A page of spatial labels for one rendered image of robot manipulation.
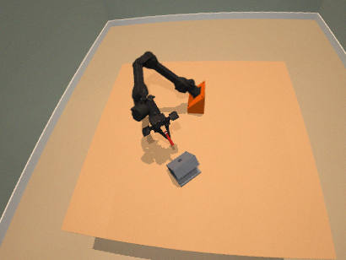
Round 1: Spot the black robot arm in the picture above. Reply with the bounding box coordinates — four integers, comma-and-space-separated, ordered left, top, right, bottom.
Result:
130, 51, 202, 129

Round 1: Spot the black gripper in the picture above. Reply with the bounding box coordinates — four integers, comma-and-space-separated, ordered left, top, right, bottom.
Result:
142, 108, 179, 139

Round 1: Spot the grey sloped panel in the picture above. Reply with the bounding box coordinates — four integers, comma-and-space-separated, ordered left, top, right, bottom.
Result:
166, 152, 201, 187

